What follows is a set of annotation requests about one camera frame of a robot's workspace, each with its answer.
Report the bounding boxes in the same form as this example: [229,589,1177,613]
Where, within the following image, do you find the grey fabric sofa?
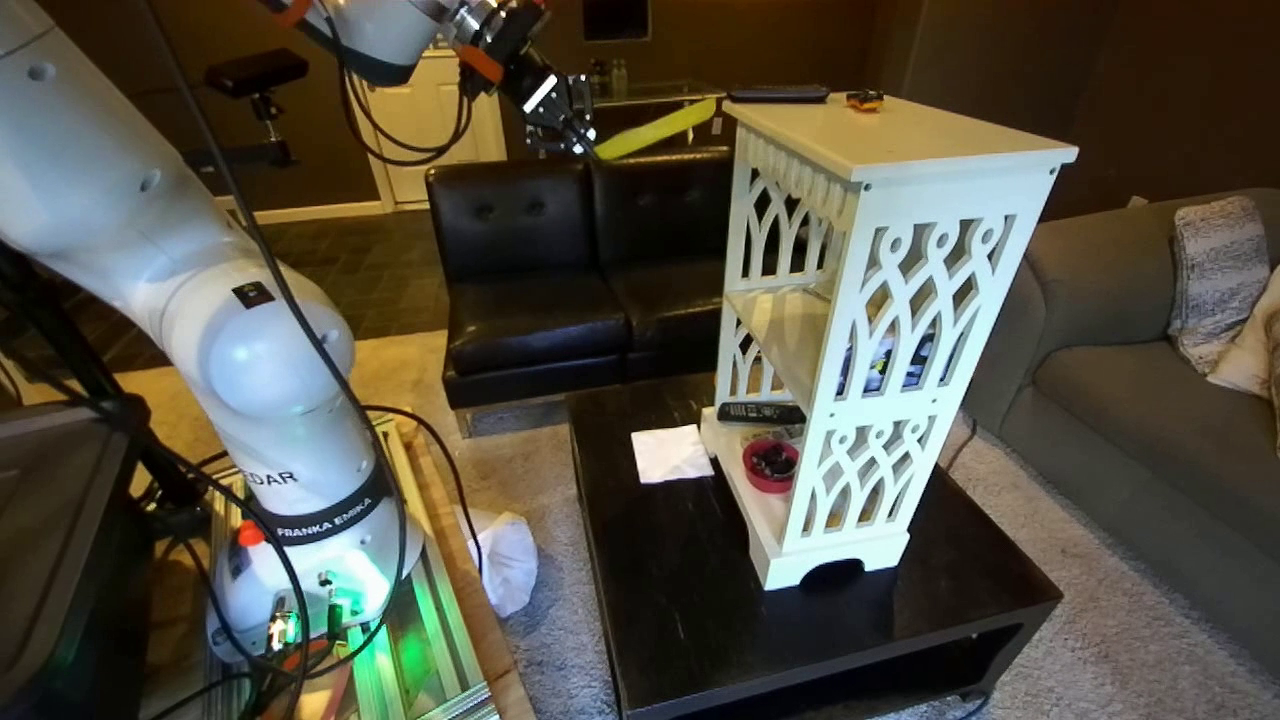
[958,183,1280,675]

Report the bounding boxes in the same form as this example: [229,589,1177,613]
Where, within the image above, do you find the blue white small object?
[859,331,941,392]

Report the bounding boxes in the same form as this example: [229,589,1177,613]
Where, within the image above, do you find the black camera on stand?
[199,42,310,171]

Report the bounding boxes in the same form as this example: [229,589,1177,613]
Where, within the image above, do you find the cream cushion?
[1204,264,1280,402]

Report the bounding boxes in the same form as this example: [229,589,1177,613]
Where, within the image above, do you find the dark grey box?
[0,396,154,720]

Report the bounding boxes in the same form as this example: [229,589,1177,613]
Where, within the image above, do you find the red bowl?
[739,435,805,494]

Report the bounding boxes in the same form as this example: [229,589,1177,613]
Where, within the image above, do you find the white paper napkin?
[629,419,719,489]

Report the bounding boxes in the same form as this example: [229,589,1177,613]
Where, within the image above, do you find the black flat case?
[724,79,831,108]

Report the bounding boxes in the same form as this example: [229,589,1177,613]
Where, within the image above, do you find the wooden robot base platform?
[195,412,537,720]

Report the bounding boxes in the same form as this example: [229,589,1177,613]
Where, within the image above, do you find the grey patterned pillow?
[1162,191,1272,376]

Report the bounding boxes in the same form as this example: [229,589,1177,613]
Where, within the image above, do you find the black leather sofa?
[420,139,736,412]

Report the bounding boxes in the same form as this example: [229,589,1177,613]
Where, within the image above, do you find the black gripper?
[510,54,608,167]

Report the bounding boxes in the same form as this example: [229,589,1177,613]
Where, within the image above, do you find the white plastic bag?
[468,504,545,621]

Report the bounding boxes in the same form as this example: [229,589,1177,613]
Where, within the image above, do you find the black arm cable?
[337,54,485,171]

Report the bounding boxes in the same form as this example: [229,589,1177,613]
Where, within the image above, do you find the black coffee table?
[567,372,1066,720]

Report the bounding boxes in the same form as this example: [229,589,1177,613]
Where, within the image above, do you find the white panel door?
[315,37,510,210]

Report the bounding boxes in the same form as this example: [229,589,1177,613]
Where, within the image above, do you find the white lattice shelf unit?
[690,89,1083,594]

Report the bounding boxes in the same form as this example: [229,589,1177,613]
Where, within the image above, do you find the black remote control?
[710,396,807,427]

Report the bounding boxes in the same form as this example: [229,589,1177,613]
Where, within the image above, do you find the white bottle orange cap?
[216,514,271,593]

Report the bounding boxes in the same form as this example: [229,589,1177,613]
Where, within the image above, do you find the dark wall frame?
[576,0,654,49]

